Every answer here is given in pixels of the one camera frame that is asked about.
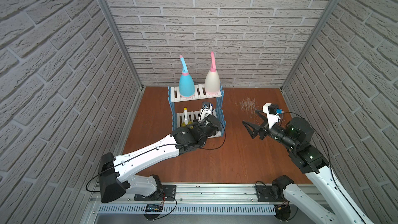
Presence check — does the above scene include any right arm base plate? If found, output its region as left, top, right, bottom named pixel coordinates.
left=255, top=184, right=280, bottom=202

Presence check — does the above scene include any white vented cable duct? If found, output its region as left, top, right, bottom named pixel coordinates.
left=97, top=203, right=275, bottom=215

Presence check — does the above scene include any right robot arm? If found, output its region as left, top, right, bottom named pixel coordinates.
left=243, top=104, right=372, bottom=224

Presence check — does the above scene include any blue white slatted shelf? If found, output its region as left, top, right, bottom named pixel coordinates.
left=168, top=84, right=226, bottom=131

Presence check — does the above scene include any yellow transparent spray bottle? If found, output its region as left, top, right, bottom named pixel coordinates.
left=181, top=107, right=191, bottom=127

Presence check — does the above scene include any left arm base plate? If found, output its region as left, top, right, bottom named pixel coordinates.
left=134, top=184, right=177, bottom=202

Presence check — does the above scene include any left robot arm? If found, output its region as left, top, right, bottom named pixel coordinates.
left=98, top=115, right=224, bottom=203

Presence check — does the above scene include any blue pink spray bottle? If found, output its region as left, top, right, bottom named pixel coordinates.
left=179, top=56, right=195, bottom=98

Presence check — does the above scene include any white pink spray bottle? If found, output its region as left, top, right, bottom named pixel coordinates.
left=204, top=52, right=220, bottom=94

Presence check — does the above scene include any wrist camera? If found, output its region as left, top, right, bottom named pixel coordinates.
left=199, top=101, right=213, bottom=122
left=263, top=103, right=283, bottom=129

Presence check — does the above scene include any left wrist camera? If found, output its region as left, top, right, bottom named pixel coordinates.
left=199, top=101, right=213, bottom=122

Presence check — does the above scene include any aluminium mounting rail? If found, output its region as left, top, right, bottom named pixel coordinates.
left=89, top=183, right=329, bottom=205

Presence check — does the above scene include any black round connector box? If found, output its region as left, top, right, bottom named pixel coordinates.
left=275, top=205, right=291, bottom=222

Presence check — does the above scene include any green circuit board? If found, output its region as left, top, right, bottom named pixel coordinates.
left=145, top=204, right=163, bottom=213

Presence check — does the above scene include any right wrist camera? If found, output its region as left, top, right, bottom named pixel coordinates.
left=263, top=103, right=283, bottom=129

